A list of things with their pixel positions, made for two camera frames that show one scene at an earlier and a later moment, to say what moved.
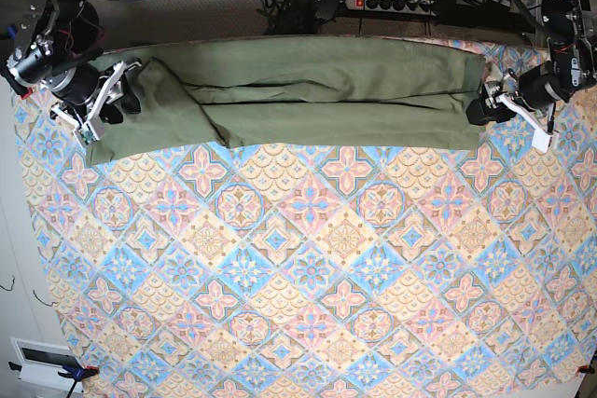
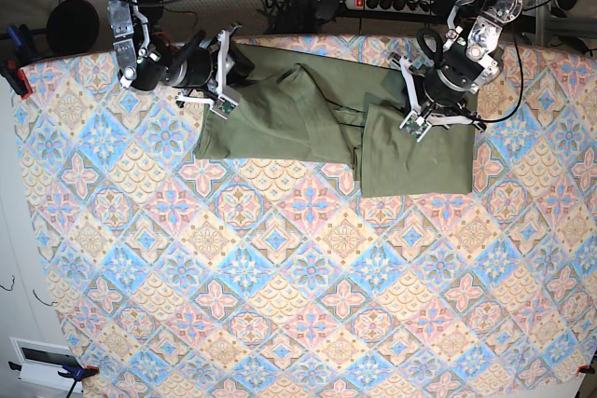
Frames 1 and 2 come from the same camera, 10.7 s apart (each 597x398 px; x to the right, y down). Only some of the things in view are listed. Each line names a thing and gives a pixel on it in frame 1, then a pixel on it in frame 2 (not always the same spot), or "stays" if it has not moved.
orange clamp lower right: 586,369 stays
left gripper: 105,94 -> 216,65
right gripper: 534,87 -> 440,93
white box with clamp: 41,362 stays
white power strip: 393,5 stays
